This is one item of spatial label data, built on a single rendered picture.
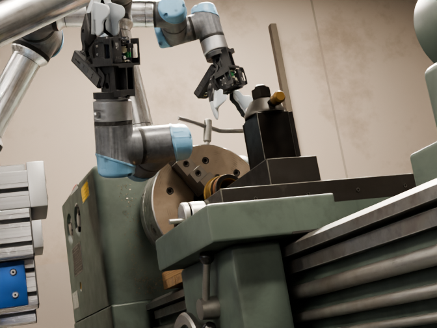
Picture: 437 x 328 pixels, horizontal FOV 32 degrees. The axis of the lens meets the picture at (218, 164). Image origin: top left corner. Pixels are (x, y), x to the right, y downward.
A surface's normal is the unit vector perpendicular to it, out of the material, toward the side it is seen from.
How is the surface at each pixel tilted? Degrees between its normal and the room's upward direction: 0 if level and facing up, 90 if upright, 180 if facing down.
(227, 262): 90
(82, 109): 90
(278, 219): 90
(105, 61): 100
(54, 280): 90
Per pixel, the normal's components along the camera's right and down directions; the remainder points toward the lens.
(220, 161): 0.33, -0.27
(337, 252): -0.93, 0.07
